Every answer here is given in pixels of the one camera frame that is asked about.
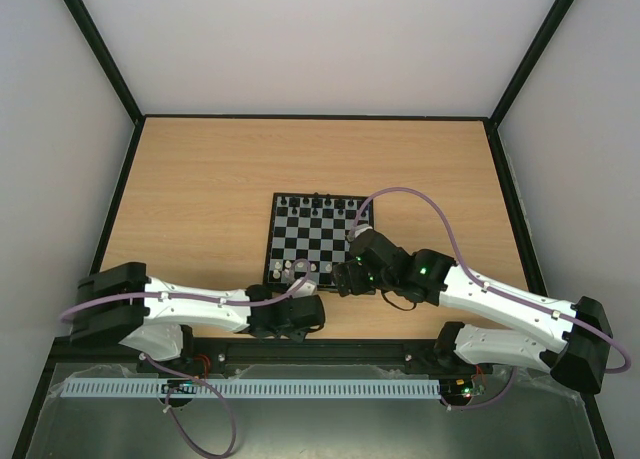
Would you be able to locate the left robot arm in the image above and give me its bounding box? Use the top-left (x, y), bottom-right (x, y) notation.
top-left (59, 262), bottom-right (325, 362)

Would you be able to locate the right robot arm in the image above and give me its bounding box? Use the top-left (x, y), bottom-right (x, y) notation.
top-left (332, 226), bottom-right (612, 394)

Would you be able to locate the black and white chessboard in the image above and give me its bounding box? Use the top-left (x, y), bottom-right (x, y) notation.
top-left (263, 192), bottom-right (374, 293)

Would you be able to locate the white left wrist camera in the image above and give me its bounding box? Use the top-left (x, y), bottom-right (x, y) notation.
top-left (288, 278), bottom-right (317, 298)

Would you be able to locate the black aluminium frame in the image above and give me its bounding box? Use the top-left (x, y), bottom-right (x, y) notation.
top-left (9, 0), bottom-right (616, 459)

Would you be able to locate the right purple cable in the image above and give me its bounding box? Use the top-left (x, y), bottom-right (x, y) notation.
top-left (352, 186), bottom-right (632, 413)

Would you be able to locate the light blue cable duct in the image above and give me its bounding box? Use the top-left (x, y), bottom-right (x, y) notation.
top-left (60, 378), bottom-right (441, 400)

